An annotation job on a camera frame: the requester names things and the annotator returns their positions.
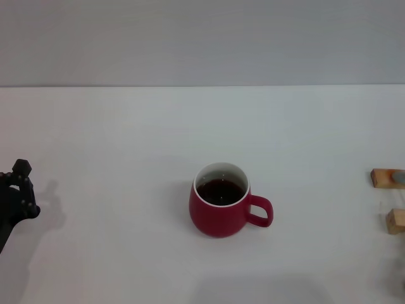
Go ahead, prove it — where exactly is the dark coffee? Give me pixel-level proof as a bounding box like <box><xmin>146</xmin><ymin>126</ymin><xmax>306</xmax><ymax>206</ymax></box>
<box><xmin>196</xmin><ymin>179</ymin><xmax>246</xmax><ymax>206</ymax></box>

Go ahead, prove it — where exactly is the short wooden block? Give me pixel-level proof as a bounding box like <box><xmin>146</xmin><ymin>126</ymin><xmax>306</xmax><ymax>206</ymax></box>
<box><xmin>385</xmin><ymin>208</ymin><xmax>405</xmax><ymax>235</ymax></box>

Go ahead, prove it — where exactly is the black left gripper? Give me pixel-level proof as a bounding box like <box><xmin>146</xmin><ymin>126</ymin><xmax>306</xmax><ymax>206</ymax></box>
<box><xmin>0</xmin><ymin>158</ymin><xmax>41</xmax><ymax>254</ymax></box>

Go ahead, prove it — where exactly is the red ceramic mug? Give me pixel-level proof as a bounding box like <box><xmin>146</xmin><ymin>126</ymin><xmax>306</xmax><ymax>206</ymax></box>
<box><xmin>189</xmin><ymin>161</ymin><xmax>274</xmax><ymax>238</ymax></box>

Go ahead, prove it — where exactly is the long wooden block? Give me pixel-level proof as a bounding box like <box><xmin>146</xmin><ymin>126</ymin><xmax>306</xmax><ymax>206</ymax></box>
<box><xmin>370</xmin><ymin>168</ymin><xmax>405</xmax><ymax>190</ymax></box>

